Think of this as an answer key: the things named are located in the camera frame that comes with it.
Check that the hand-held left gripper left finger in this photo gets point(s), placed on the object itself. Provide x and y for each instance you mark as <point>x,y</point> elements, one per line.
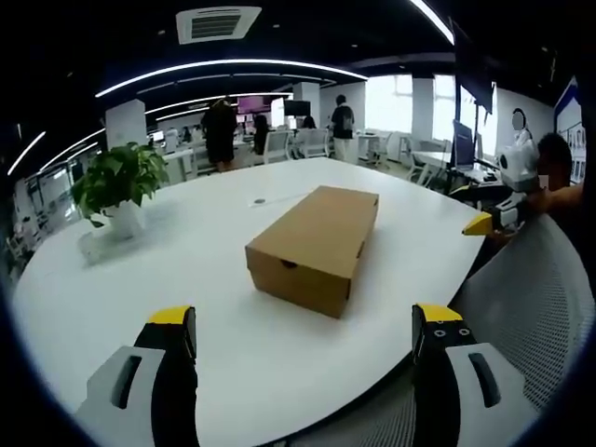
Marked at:
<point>139,372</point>

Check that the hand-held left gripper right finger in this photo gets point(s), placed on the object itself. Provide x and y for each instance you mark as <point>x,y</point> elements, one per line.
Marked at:
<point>458,372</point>

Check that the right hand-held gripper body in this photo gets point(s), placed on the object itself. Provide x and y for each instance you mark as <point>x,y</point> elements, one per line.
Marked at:
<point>517,165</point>

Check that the brown cardboard shoe box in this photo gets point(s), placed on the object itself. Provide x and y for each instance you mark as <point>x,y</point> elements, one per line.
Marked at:
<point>313,247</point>

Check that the computer monitor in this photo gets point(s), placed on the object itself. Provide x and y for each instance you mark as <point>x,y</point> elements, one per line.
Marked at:
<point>464,144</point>

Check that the grey mesh office chair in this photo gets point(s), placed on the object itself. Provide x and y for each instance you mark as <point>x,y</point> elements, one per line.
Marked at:
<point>526,298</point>

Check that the white office chair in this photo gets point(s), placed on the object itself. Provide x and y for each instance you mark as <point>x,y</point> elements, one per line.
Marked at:
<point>278,145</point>
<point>421,170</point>
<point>313,142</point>

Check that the white plant pot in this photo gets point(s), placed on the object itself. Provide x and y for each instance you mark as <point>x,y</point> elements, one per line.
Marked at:
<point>125,219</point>

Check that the green potted plant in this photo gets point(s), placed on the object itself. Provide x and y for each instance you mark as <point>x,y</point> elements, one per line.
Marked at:
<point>118,179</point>

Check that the dark monitor on stand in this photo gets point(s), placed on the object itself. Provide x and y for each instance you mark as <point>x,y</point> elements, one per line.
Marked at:
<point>297,108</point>

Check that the ceiling air conditioner vent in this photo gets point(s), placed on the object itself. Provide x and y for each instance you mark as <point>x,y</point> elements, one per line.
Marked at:
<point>216,24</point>

